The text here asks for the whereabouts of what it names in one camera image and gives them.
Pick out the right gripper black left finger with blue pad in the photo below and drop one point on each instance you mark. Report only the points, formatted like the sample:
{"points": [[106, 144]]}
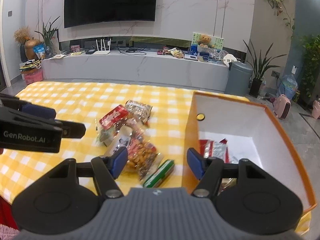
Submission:
{"points": [[105, 172]]}

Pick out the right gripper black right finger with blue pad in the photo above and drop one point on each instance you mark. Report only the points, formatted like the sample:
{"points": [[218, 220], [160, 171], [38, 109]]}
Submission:
{"points": [[208, 171]]}

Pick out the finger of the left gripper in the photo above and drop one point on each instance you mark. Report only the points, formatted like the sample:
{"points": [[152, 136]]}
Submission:
{"points": [[15, 103], [72, 130]]}

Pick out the glazed nuts snack bag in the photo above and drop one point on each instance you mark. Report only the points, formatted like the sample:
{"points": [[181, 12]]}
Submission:
{"points": [[143, 158]]}

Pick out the green sausage snack pack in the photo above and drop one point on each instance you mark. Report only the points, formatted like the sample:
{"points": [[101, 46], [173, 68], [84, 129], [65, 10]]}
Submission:
{"points": [[160, 175]]}

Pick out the red silver packet in box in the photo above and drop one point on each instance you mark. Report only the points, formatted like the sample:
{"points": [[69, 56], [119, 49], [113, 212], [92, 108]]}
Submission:
{"points": [[212, 148]]}

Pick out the yellow white checkered tablecloth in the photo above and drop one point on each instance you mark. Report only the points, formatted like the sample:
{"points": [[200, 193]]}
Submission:
{"points": [[87, 103]]}

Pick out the clear bag white candies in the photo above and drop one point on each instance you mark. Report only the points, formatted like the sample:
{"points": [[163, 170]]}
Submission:
{"points": [[122, 139]]}

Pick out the pink storage basket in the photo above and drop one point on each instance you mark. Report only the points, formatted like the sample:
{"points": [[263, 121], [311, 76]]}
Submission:
{"points": [[36, 76]]}

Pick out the red snack packet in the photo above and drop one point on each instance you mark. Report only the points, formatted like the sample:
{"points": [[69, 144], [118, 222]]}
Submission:
{"points": [[113, 116]]}

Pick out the orange white cardboard box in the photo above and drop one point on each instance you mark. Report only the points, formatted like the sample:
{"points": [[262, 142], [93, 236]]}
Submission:
{"points": [[253, 132]]}

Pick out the bronze round vase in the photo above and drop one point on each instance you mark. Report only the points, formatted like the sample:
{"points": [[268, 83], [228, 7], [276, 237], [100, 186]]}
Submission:
{"points": [[28, 46]]}

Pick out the orange striped cracker bag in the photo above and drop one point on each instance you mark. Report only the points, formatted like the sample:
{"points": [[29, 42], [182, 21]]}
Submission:
{"points": [[139, 110]]}

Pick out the potted green plant left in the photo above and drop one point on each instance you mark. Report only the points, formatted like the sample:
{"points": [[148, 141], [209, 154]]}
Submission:
{"points": [[47, 33]]}

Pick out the potted green plant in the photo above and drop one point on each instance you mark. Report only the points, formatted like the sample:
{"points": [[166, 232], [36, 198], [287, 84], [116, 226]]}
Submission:
{"points": [[47, 33], [260, 65]]}

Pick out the white wifi router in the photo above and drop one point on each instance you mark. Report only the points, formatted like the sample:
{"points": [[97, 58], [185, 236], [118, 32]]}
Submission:
{"points": [[103, 48]]}

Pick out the grey trash bin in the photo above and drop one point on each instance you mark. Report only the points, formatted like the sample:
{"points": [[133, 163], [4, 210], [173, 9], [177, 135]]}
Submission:
{"points": [[238, 78]]}

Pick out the grey marble TV console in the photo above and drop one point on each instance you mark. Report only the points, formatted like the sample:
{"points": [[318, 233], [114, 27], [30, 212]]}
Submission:
{"points": [[147, 68]]}

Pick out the pink small heater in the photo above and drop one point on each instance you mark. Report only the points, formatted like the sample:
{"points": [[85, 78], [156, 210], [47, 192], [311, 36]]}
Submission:
{"points": [[281, 106]]}

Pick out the potted green plant right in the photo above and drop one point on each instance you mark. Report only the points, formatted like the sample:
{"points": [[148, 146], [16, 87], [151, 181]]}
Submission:
{"points": [[260, 65]]}

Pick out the blue water jug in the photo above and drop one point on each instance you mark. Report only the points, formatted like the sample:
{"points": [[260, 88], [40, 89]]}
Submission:
{"points": [[288, 86]]}

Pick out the brown teddy bear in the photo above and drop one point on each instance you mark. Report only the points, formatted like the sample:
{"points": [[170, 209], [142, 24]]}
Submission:
{"points": [[204, 41]]}

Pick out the black wall television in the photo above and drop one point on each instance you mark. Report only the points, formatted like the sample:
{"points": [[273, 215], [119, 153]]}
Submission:
{"points": [[81, 12]]}

